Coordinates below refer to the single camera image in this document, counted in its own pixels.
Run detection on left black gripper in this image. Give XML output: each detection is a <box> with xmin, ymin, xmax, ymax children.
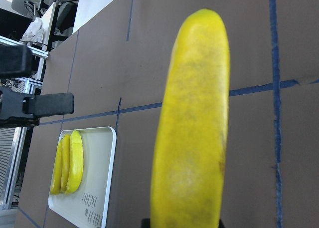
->
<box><xmin>0</xmin><ymin>45</ymin><xmax>74</xmax><ymax>128</ymax></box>

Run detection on white bear tray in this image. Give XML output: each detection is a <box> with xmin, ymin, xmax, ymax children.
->
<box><xmin>48</xmin><ymin>126</ymin><xmax>117</xmax><ymax>228</ymax></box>

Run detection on grey office chair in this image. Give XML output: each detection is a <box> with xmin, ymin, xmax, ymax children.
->
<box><xmin>11</xmin><ymin>0</ymin><xmax>79</xmax><ymax>33</ymax></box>

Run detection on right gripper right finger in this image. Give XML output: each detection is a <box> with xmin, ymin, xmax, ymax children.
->
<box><xmin>219</xmin><ymin>219</ymin><xmax>225</xmax><ymax>228</ymax></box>

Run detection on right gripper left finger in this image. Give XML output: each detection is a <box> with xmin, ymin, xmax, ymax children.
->
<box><xmin>141</xmin><ymin>218</ymin><xmax>151</xmax><ymax>228</ymax></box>

